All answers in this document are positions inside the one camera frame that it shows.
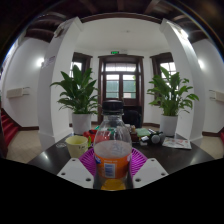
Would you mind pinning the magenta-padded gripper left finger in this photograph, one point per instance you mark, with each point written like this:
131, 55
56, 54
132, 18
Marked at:
76, 171

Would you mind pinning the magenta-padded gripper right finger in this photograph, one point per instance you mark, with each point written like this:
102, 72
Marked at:
150, 171

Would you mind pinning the orange drink bottle black cap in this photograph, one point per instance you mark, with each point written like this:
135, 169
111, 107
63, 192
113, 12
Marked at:
112, 156

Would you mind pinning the pale yellow cup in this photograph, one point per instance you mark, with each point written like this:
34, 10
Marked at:
76, 146

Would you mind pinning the clear glass disc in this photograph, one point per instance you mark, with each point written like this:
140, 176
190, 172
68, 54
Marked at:
61, 145

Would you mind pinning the grey round dumbbells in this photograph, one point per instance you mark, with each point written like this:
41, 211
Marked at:
156, 137

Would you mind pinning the red pouch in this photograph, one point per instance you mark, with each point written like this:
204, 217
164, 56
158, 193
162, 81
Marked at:
90, 135

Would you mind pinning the printed paper sheet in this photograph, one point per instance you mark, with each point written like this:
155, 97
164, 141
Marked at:
177, 143

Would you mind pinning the brown box of small items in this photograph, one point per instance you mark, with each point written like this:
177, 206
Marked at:
133, 135

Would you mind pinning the green folded cloth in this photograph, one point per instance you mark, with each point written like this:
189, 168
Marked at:
142, 132

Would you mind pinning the black chair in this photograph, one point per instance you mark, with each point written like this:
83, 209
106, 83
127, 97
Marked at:
133, 116

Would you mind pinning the leafy plant in white pot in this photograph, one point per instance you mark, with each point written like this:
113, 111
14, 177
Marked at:
170, 96
78, 95

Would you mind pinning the dark framed window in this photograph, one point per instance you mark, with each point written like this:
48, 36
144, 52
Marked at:
168, 65
78, 63

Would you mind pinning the green exit sign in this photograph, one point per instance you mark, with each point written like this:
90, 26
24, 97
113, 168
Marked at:
115, 52

